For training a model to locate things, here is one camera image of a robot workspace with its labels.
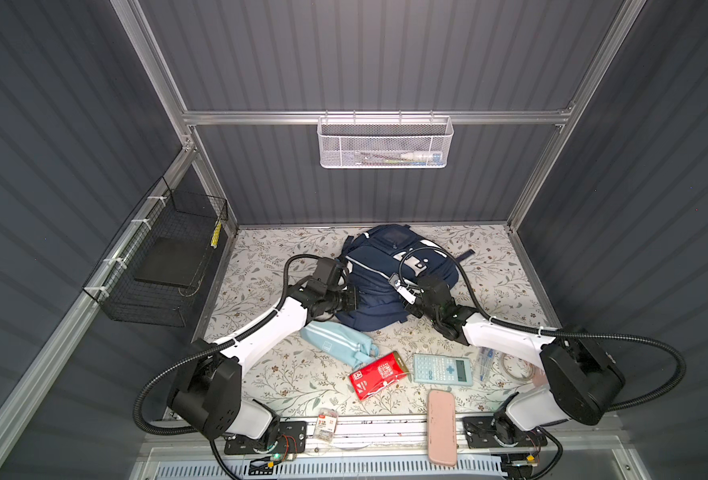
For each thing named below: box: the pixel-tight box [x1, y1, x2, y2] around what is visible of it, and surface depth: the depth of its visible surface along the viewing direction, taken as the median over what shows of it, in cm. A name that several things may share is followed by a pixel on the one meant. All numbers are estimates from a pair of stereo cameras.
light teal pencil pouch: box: [300, 321, 380, 368], surface depth 88 cm
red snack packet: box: [349, 351, 410, 401], surface depth 84 cm
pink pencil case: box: [428, 389, 457, 466], surface depth 75 cm
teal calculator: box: [413, 354, 473, 386], surface depth 84 cm
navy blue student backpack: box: [336, 224, 476, 331], surface depth 91 cm
